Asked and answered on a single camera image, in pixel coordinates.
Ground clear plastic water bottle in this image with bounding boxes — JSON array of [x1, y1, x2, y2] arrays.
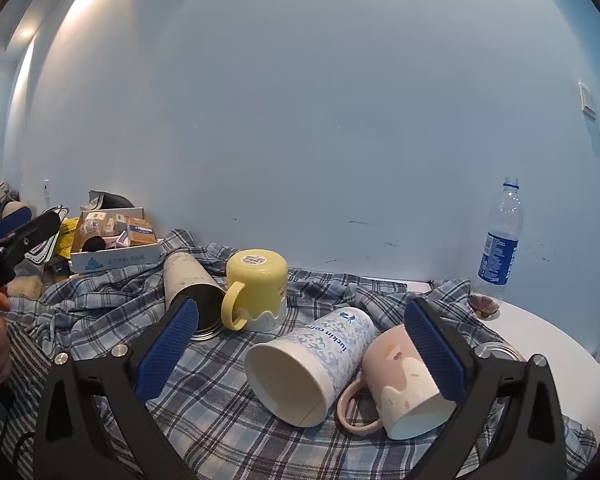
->
[[472, 177, 525, 311]]

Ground pink mug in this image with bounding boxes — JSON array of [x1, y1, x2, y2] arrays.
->
[[336, 324, 456, 441]]

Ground orange and blue small carton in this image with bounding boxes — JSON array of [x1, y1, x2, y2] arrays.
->
[[124, 217, 157, 247]]

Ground white wall switch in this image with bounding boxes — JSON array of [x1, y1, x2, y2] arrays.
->
[[578, 81, 598, 120]]

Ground beige metal tumbler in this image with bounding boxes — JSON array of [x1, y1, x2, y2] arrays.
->
[[162, 252, 227, 342]]

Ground yellow mug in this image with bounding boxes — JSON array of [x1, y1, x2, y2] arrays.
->
[[221, 248, 289, 332]]

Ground silver metal cup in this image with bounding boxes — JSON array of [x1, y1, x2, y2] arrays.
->
[[477, 342, 526, 363]]

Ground beige furry item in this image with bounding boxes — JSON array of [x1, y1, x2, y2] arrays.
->
[[7, 275, 44, 302]]

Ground white cardboard box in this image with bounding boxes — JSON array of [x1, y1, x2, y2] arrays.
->
[[69, 207, 165, 275]]

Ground grey backpack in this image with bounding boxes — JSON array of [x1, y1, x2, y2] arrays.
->
[[0, 182, 25, 225]]

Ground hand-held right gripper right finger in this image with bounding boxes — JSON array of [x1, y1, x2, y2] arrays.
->
[[404, 296, 567, 480]]

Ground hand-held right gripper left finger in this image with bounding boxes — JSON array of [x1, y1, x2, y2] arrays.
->
[[32, 296, 201, 480]]

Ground yellow packet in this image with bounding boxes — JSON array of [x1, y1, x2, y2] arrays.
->
[[59, 217, 82, 252]]

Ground blue plaid cloth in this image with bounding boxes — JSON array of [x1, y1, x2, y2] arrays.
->
[[0, 229, 598, 480]]

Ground dark bag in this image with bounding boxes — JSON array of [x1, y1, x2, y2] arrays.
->
[[80, 190, 136, 212]]

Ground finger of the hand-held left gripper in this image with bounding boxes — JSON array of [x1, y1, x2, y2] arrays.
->
[[0, 206, 34, 248], [0, 211, 62, 267]]

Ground blue patterned paper cup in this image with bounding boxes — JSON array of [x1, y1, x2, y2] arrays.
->
[[244, 306, 376, 428]]

